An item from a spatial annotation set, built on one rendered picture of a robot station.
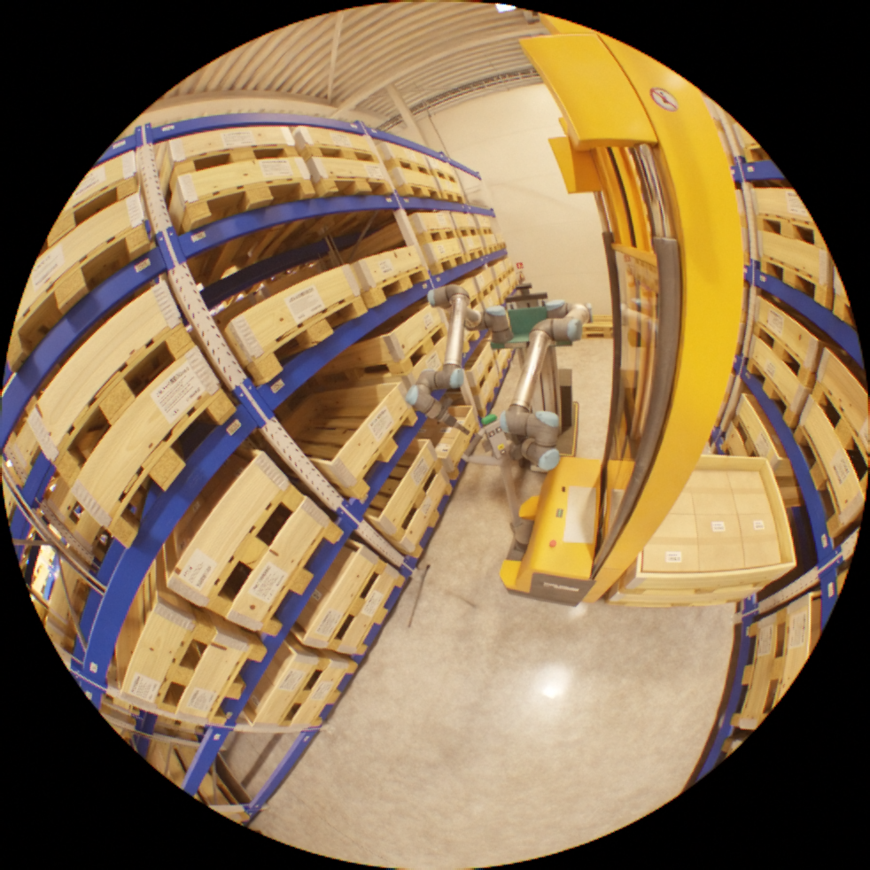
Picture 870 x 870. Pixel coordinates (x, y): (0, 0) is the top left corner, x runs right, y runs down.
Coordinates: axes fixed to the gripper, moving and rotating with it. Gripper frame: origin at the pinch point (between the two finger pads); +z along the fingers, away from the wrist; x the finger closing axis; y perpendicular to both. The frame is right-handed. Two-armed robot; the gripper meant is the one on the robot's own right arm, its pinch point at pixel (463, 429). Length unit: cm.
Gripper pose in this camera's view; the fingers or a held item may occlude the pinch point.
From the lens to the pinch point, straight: 131.8
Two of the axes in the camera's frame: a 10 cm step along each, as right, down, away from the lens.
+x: 2.3, 2.8, -9.3
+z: 7.9, 5.0, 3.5
